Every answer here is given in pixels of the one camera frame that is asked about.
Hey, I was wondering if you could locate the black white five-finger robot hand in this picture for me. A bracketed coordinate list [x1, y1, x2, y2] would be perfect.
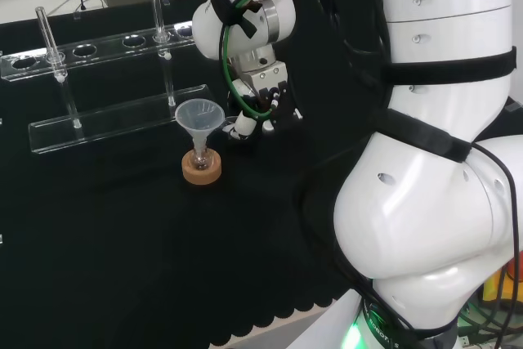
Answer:
[222, 59, 304, 141]

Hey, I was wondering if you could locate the clear plastic funnel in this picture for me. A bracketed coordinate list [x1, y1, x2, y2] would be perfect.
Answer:
[174, 99, 226, 154]

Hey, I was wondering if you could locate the clear acrylic funnel stand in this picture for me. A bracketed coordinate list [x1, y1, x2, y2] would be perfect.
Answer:
[0, 0, 210, 157]

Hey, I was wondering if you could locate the clear round-bottom flask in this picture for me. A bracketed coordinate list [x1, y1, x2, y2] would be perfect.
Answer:
[191, 145, 212, 171]

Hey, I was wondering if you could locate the black cloth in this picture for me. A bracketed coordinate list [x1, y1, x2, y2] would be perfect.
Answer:
[0, 0, 393, 349]

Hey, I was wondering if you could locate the yellow stop button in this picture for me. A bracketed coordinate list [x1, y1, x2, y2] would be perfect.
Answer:
[481, 269, 523, 306]

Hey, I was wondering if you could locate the green cable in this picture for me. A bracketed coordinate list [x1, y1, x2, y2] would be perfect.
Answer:
[218, 0, 324, 122]

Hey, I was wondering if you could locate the cork ring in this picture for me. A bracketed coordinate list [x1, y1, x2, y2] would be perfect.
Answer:
[181, 150, 223, 185]

